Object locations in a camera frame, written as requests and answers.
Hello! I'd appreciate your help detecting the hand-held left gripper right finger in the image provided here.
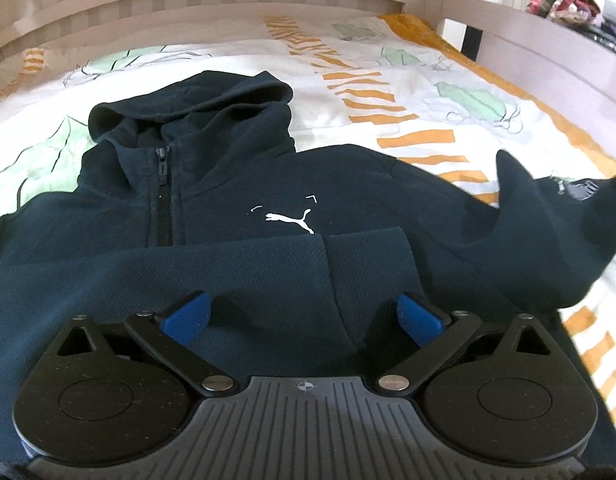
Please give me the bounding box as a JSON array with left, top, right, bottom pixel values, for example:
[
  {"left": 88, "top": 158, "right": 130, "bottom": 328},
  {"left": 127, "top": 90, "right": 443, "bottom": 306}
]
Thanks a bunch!
[{"left": 372, "top": 292, "right": 546, "bottom": 395}]

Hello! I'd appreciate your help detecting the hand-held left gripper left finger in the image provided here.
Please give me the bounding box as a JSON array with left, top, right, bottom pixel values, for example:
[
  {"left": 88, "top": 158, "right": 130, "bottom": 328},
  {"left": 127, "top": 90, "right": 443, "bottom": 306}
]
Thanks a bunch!
[{"left": 55, "top": 290, "right": 236, "bottom": 396}]

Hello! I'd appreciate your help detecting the dark navy zip hoodie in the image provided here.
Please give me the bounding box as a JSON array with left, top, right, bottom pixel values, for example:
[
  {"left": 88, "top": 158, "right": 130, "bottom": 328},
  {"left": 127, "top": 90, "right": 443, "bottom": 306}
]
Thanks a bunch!
[{"left": 0, "top": 71, "right": 616, "bottom": 480}]

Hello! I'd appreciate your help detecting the white printed bed sheet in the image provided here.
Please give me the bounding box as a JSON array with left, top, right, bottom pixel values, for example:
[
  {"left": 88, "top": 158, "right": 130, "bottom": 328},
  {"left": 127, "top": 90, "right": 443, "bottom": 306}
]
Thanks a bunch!
[{"left": 0, "top": 12, "right": 616, "bottom": 441}]

